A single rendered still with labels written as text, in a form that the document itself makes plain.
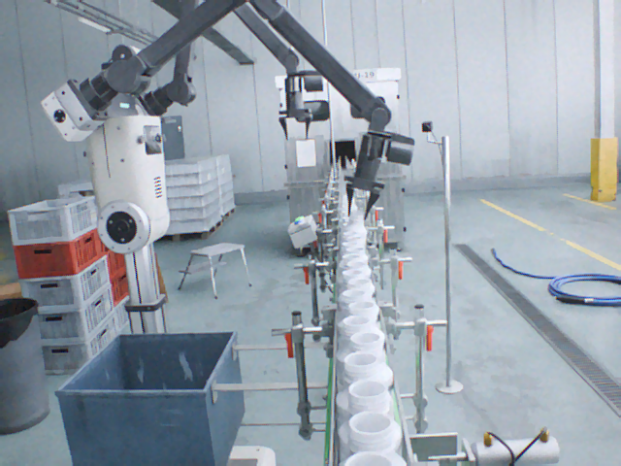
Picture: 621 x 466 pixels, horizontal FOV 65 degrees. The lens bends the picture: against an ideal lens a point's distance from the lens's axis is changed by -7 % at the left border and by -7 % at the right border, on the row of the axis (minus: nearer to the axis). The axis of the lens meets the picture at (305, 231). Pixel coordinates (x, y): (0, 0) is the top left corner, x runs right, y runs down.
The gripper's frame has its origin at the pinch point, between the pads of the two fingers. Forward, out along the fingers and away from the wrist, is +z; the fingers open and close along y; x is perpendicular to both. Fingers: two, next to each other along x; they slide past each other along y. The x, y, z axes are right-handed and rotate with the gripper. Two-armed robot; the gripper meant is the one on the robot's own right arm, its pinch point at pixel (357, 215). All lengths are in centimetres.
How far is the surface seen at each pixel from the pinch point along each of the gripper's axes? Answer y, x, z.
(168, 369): -38, -11, 47
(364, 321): 0, -63, 4
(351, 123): 2, 470, -32
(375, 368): 0, -78, 4
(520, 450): 17, -81, 9
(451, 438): 10, -80, 9
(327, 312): -4.2, -45.7, 10.1
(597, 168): 442, 760, -59
